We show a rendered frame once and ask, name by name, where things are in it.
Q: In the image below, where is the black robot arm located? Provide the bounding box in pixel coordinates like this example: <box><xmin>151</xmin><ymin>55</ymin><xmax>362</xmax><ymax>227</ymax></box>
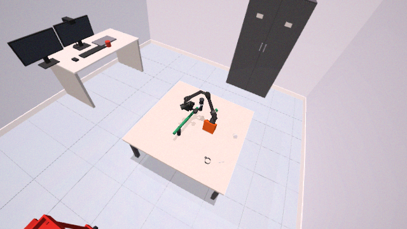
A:
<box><xmin>180</xmin><ymin>90</ymin><xmax>217</xmax><ymax>124</ymax></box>

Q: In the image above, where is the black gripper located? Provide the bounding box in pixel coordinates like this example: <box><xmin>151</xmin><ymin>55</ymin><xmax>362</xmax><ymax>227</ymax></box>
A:
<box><xmin>184</xmin><ymin>105</ymin><xmax>198</xmax><ymax>114</ymax></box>

